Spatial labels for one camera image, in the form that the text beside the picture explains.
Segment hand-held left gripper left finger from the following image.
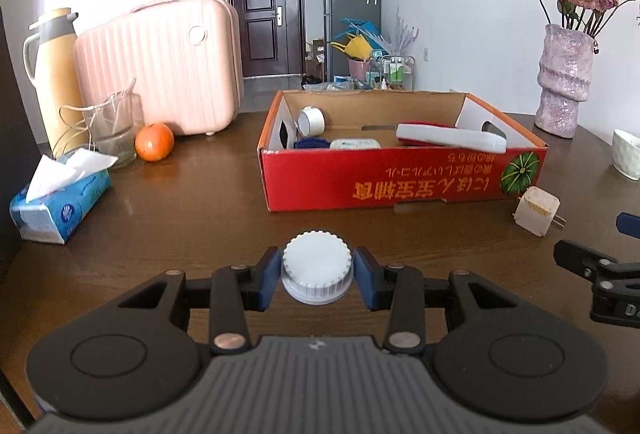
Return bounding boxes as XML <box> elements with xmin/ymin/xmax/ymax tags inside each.
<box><xmin>117</xmin><ymin>245</ymin><xmax>282</xmax><ymax>356</ymax></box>

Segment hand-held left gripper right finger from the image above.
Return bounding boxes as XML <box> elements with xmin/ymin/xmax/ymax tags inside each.
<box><xmin>352</xmin><ymin>245</ymin><xmax>507</xmax><ymax>356</ymax></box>

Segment white ribbed cap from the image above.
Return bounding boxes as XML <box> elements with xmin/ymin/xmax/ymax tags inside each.
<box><xmin>280</xmin><ymin>230</ymin><xmax>355</xmax><ymax>305</ymax></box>

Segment red cardboard box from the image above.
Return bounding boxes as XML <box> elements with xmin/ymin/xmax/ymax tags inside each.
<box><xmin>257</xmin><ymin>88</ymin><xmax>550</xmax><ymax>213</ymax></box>

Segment clear white pill container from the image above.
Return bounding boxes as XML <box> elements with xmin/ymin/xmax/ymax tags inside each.
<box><xmin>330</xmin><ymin>138</ymin><xmax>382</xmax><ymax>151</ymax></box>

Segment red and white lint brush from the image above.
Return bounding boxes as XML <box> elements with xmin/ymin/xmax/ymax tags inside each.
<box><xmin>396</xmin><ymin>121</ymin><xmax>509</xmax><ymax>154</ymax></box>

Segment white yellow plug adapter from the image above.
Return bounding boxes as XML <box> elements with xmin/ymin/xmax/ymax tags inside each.
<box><xmin>512</xmin><ymin>186</ymin><xmax>567</xmax><ymax>239</ymax></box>

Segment white ceramic cup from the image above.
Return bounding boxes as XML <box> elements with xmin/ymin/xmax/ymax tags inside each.
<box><xmin>612</xmin><ymin>129</ymin><xmax>640</xmax><ymax>181</ymax></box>

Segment pink ceramic vase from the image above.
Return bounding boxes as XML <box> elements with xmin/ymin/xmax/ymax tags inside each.
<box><xmin>535</xmin><ymin>24</ymin><xmax>596</xmax><ymax>140</ymax></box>

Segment orange tangerine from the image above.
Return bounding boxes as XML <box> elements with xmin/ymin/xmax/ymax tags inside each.
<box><xmin>135</xmin><ymin>123</ymin><xmax>175</xmax><ymax>163</ymax></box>

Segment small trolley with bottles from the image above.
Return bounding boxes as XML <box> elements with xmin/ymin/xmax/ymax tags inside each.
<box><xmin>380</xmin><ymin>55</ymin><xmax>416</xmax><ymax>91</ymax></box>

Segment clear glass cup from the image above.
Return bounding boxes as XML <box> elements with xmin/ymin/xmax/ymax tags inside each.
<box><xmin>59</xmin><ymin>78</ymin><xmax>146</xmax><ymax>170</ymax></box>

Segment blue tissue pack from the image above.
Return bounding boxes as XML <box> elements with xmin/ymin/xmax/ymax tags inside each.
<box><xmin>9</xmin><ymin>150</ymin><xmax>120</xmax><ymax>246</ymax></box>

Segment brown carton on floor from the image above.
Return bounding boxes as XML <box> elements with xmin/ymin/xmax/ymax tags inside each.
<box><xmin>305</xmin><ymin>38</ymin><xmax>326</xmax><ymax>82</ymax></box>

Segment yellow bag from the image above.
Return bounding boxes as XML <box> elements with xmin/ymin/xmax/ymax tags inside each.
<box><xmin>331</xmin><ymin>34</ymin><xmax>374</xmax><ymax>62</ymax></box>

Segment pink suitcase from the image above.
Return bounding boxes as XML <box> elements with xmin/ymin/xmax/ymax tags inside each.
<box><xmin>74</xmin><ymin>0</ymin><xmax>246</xmax><ymax>137</ymax></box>

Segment pale decorative twigs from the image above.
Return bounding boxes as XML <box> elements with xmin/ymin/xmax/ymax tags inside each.
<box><xmin>392</xmin><ymin>6</ymin><xmax>424</xmax><ymax>57</ymax></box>

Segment blue plastic bag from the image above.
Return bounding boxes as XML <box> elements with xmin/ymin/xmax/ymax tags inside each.
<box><xmin>340</xmin><ymin>18</ymin><xmax>389</xmax><ymax>57</ymax></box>

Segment dark brown entrance door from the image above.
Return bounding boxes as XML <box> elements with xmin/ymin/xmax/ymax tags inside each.
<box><xmin>226</xmin><ymin>0</ymin><xmax>306</xmax><ymax>80</ymax></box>

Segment yellow grey thermos jug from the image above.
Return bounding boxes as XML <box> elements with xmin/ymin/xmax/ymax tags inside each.
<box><xmin>22</xmin><ymin>8</ymin><xmax>89</xmax><ymax>155</ymax></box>

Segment black paper bag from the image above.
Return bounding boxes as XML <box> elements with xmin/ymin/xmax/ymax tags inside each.
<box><xmin>0</xmin><ymin>6</ymin><xmax>42</xmax><ymax>267</ymax></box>

